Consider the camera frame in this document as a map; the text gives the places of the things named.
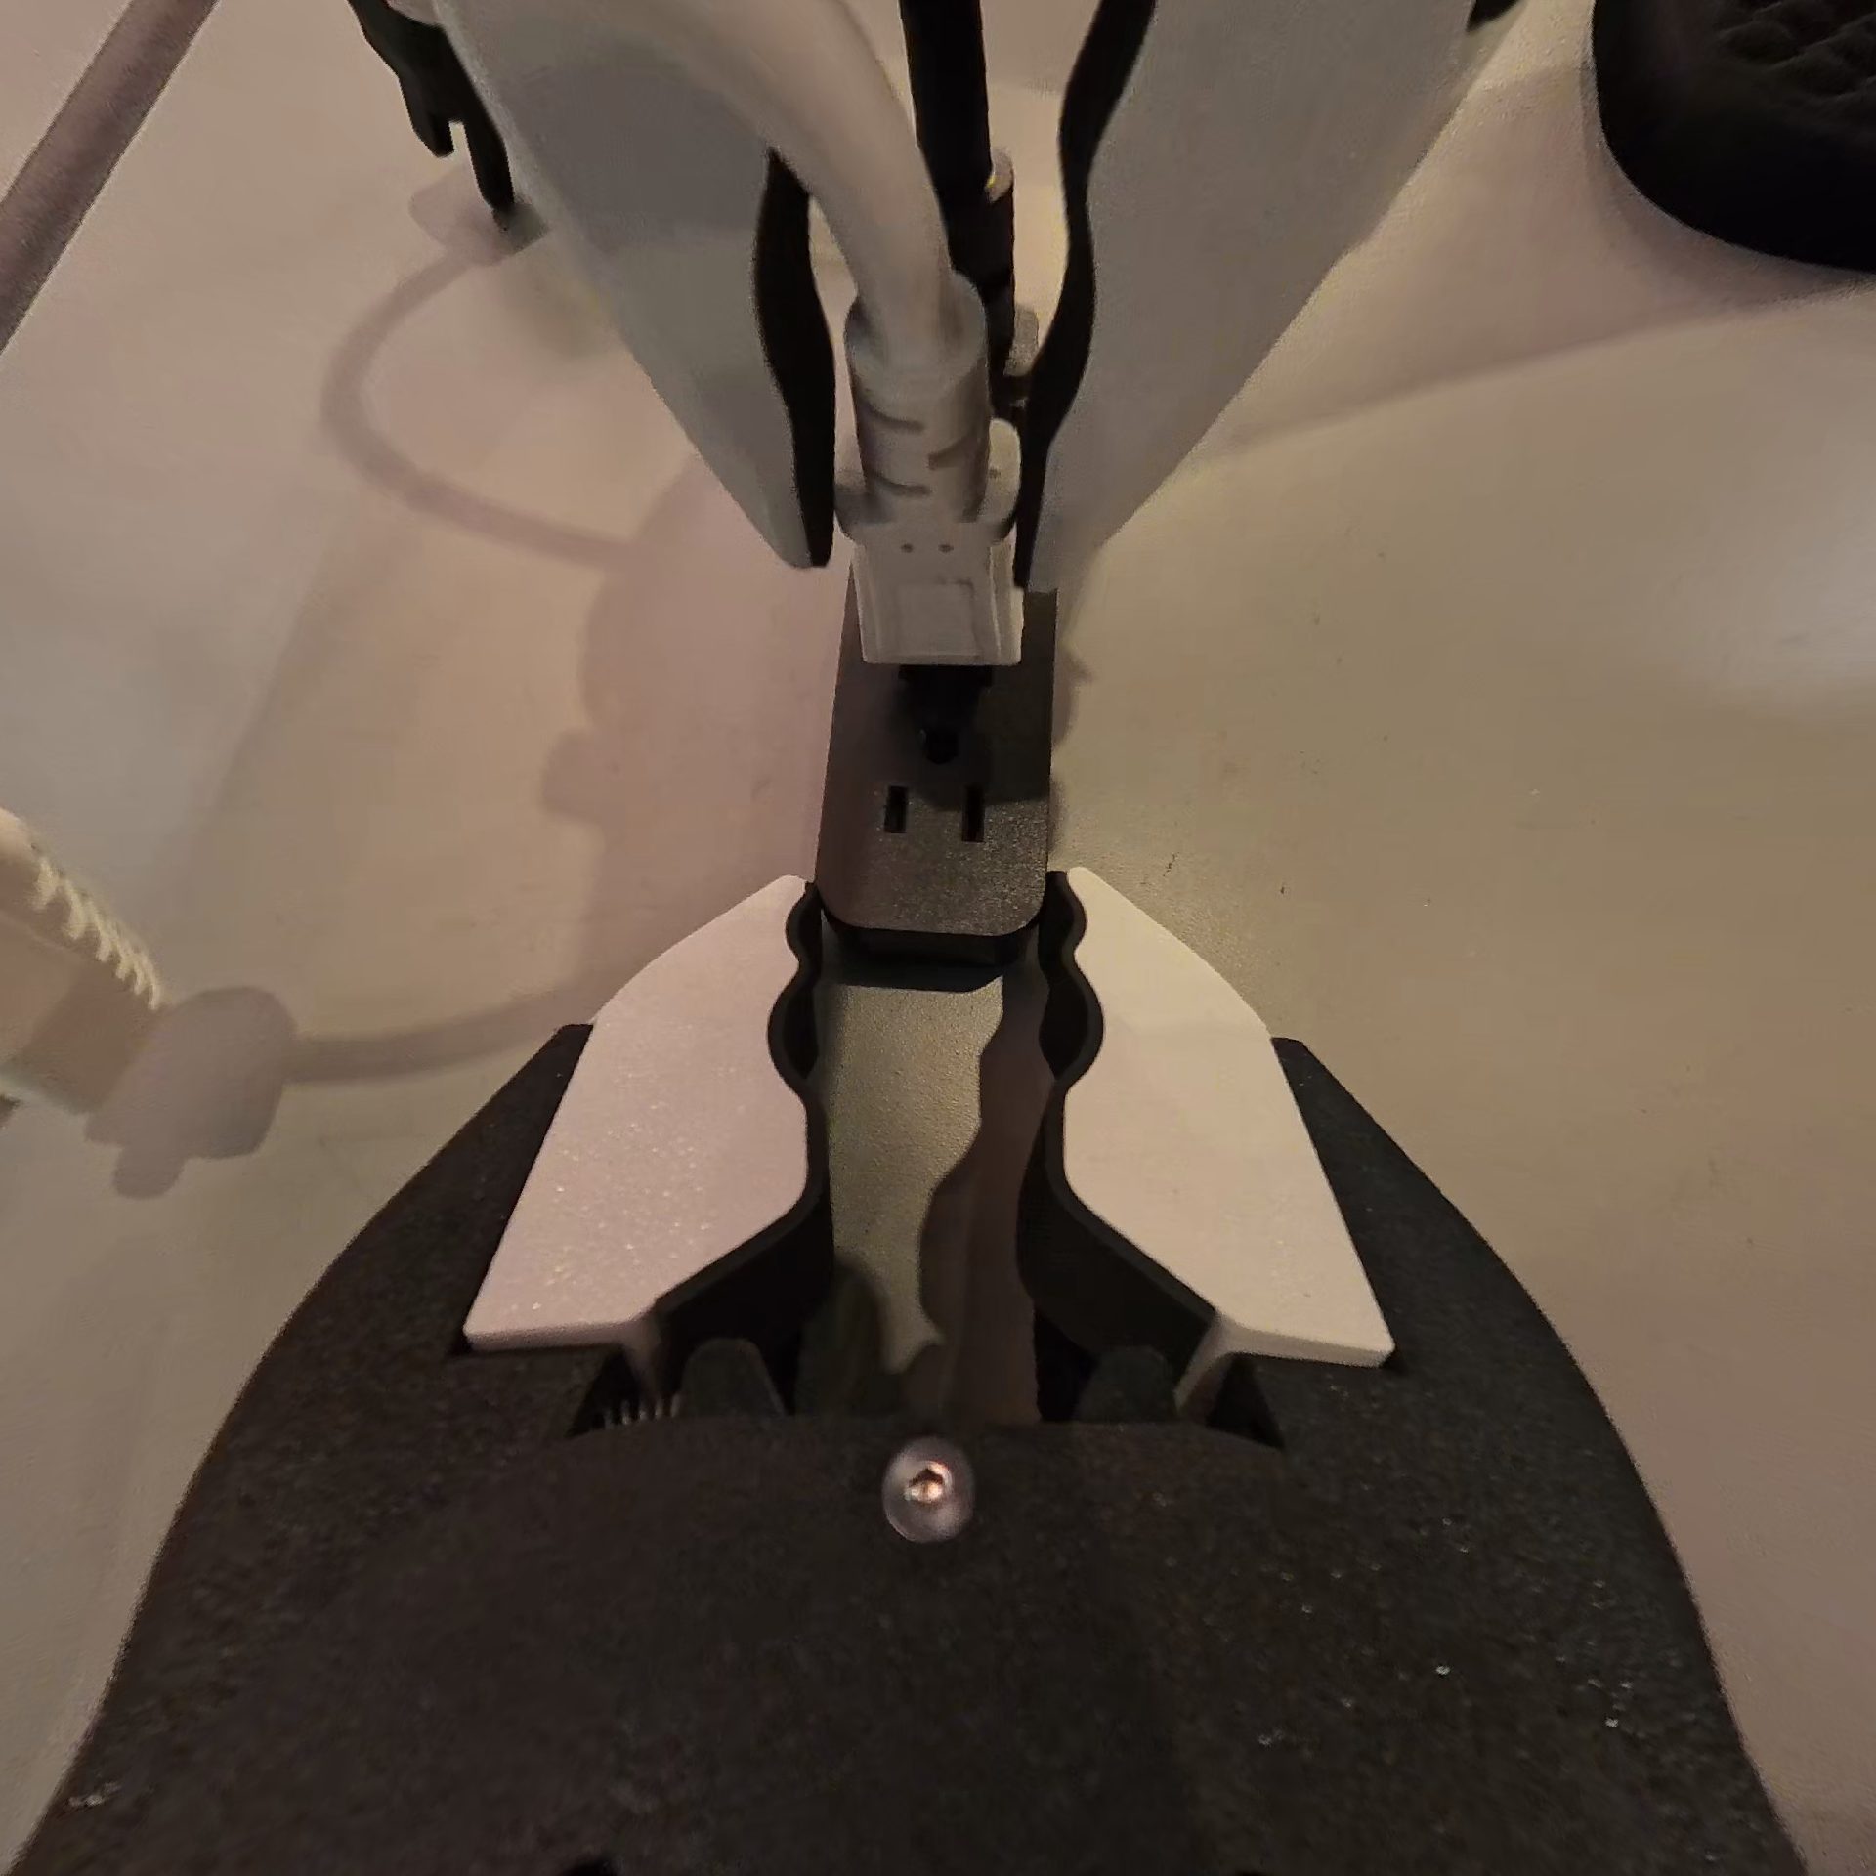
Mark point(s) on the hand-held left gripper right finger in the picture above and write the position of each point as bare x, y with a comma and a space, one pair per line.
1217, 1158

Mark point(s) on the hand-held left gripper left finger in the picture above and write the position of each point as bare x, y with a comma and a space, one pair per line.
660, 1158

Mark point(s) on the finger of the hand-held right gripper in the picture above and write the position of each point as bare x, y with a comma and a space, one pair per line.
1246, 191
631, 177

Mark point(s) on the black power strip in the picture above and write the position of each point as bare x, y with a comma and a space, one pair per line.
939, 865

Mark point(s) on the black rounded object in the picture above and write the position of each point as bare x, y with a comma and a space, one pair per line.
1760, 118

